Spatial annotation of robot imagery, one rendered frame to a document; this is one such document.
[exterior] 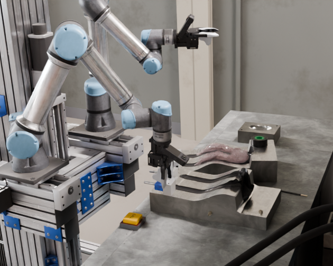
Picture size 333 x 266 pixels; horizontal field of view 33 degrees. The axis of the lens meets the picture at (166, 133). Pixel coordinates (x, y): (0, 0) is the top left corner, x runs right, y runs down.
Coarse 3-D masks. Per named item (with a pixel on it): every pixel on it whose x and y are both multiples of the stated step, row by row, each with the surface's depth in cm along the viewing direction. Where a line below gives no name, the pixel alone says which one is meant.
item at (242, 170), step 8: (184, 176) 253; (192, 176) 252; (224, 176) 246; (240, 176) 233; (248, 176) 239; (224, 184) 235; (232, 184) 233; (240, 184) 234; (248, 184) 240; (192, 192) 238; (200, 192) 239; (248, 192) 233
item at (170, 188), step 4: (144, 180) 238; (168, 180) 234; (172, 180) 234; (152, 184) 237; (156, 184) 234; (160, 184) 234; (168, 184) 231; (172, 184) 232; (156, 188) 235; (160, 188) 234; (164, 188) 233; (168, 188) 232; (172, 188) 233; (164, 192) 234; (168, 192) 233; (172, 192) 234
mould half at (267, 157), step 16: (208, 144) 287; (224, 144) 285; (272, 144) 277; (192, 160) 276; (208, 160) 267; (224, 160) 266; (256, 160) 260; (272, 160) 259; (256, 176) 262; (272, 176) 262
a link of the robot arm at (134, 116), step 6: (126, 108) 225; (132, 108) 221; (138, 108) 220; (144, 108) 220; (126, 114) 216; (132, 114) 216; (138, 114) 217; (144, 114) 217; (150, 114) 217; (126, 120) 216; (132, 120) 216; (138, 120) 216; (144, 120) 217; (150, 120) 217; (126, 126) 217; (132, 126) 217; (138, 126) 218; (144, 126) 218; (150, 126) 219
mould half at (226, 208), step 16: (176, 176) 252; (208, 176) 252; (160, 192) 238; (176, 192) 238; (208, 192) 235; (224, 192) 226; (240, 192) 230; (256, 192) 241; (272, 192) 240; (160, 208) 240; (176, 208) 236; (192, 208) 233; (208, 208) 230; (224, 208) 227; (240, 208) 227; (256, 208) 228; (272, 208) 230; (240, 224) 227; (256, 224) 224
